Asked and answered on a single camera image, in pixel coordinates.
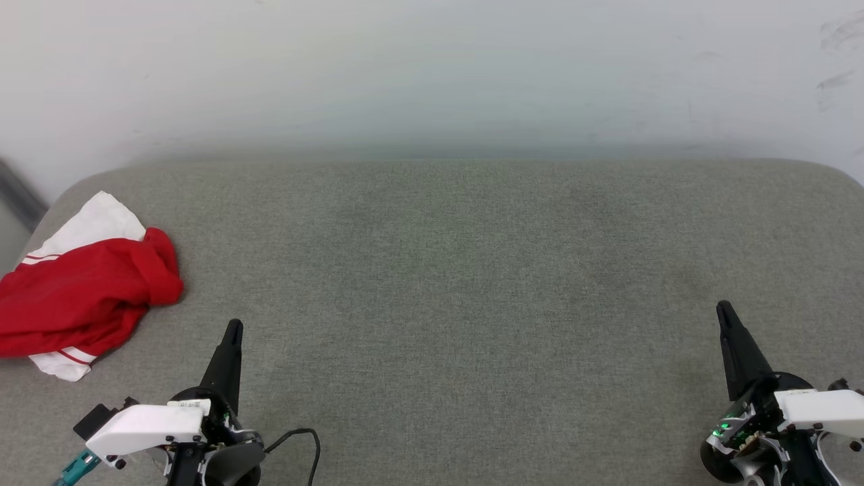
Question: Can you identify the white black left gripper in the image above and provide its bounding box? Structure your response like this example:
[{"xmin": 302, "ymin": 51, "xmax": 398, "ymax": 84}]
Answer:
[{"xmin": 84, "ymin": 319, "xmax": 267, "ymax": 486}]

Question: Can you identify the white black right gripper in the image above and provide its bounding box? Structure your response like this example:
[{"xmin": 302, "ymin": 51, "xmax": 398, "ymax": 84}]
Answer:
[{"xmin": 701, "ymin": 301, "xmax": 864, "ymax": 486}]

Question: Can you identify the red and white shirt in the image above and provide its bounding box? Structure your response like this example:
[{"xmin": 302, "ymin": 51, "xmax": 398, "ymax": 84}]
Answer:
[{"xmin": 0, "ymin": 191, "xmax": 184, "ymax": 383}]

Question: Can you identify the grey fabric sofa seat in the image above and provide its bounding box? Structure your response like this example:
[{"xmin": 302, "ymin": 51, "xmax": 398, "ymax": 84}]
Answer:
[{"xmin": 0, "ymin": 159, "xmax": 864, "ymax": 486}]

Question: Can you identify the dark grey baseboard strip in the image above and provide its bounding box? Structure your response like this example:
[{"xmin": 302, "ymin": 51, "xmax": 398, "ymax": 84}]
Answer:
[{"xmin": 0, "ymin": 159, "xmax": 49, "ymax": 234}]

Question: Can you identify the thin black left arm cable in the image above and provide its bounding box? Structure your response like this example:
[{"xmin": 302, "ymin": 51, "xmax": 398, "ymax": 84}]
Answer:
[{"xmin": 263, "ymin": 428, "xmax": 321, "ymax": 486}]

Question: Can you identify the teal left camera connector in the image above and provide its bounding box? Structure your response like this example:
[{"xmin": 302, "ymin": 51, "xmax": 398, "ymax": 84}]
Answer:
[{"xmin": 53, "ymin": 449, "xmax": 102, "ymax": 486}]

